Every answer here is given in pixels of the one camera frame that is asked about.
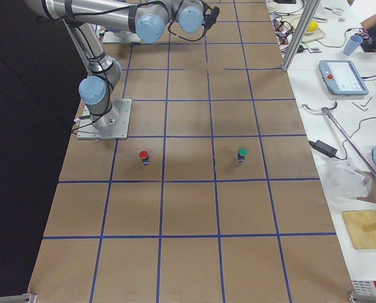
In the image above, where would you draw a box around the metal reacher tool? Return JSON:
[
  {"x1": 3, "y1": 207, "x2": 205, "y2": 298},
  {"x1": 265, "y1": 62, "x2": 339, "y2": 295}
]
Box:
[{"x1": 301, "y1": 101, "x2": 376, "y2": 179}]

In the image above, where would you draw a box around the teach pendant near post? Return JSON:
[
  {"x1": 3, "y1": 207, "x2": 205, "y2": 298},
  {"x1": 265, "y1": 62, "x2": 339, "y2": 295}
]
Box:
[{"x1": 318, "y1": 60, "x2": 369, "y2": 96}]

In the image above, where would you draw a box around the clear plastic bag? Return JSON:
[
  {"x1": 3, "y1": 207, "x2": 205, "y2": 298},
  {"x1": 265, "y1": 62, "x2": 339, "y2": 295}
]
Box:
[{"x1": 319, "y1": 158, "x2": 376, "y2": 204}]

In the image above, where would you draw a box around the red push button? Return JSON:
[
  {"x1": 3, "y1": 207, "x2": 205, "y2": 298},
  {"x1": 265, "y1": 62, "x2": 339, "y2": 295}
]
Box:
[{"x1": 138, "y1": 150, "x2": 150, "y2": 165}]

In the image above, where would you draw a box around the black power adapter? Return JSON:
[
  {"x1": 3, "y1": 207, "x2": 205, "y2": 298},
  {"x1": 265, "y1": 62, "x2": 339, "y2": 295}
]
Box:
[{"x1": 312, "y1": 140, "x2": 337, "y2": 158}]

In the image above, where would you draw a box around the yellow lemon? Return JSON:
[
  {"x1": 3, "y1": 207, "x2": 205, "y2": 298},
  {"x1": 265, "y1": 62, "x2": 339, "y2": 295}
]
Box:
[{"x1": 306, "y1": 21, "x2": 318, "y2": 35}]

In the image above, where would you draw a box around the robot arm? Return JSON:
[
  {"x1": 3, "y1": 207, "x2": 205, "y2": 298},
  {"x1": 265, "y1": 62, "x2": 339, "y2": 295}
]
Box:
[
  {"x1": 26, "y1": 1, "x2": 173, "y2": 134},
  {"x1": 104, "y1": 1, "x2": 220, "y2": 44}
]

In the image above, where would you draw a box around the beige tray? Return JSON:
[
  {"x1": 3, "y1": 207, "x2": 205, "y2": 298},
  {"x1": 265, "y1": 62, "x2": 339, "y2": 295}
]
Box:
[{"x1": 283, "y1": 15, "x2": 325, "y2": 43}]

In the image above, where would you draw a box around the aluminium frame post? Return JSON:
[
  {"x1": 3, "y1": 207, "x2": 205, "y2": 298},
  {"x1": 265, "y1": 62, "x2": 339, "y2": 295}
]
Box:
[{"x1": 281, "y1": 0, "x2": 320, "y2": 72}]

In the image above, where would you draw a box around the green push button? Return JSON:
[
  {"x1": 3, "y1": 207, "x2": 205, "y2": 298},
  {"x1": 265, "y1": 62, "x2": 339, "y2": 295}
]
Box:
[{"x1": 237, "y1": 148, "x2": 248, "y2": 163}]

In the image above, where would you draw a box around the blue plastic cup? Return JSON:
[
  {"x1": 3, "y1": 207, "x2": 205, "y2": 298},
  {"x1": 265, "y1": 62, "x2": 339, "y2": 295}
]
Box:
[{"x1": 343, "y1": 35, "x2": 363, "y2": 56}]

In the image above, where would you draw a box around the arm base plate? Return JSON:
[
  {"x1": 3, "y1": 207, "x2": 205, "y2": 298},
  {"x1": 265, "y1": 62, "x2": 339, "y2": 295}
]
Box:
[
  {"x1": 103, "y1": 30, "x2": 141, "y2": 44},
  {"x1": 76, "y1": 99, "x2": 132, "y2": 140}
]

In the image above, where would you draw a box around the wooden cutting board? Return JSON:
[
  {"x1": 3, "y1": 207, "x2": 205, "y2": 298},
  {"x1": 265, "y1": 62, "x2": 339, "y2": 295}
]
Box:
[{"x1": 342, "y1": 210, "x2": 376, "y2": 250}]

